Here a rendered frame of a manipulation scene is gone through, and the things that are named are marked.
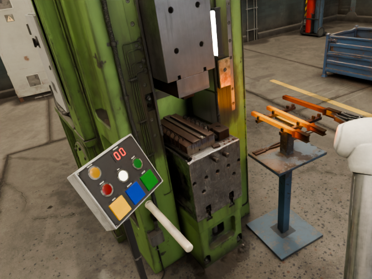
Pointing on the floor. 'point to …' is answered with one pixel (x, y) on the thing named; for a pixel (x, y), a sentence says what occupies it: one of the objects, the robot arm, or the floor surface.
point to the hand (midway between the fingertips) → (332, 113)
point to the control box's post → (134, 248)
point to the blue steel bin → (349, 53)
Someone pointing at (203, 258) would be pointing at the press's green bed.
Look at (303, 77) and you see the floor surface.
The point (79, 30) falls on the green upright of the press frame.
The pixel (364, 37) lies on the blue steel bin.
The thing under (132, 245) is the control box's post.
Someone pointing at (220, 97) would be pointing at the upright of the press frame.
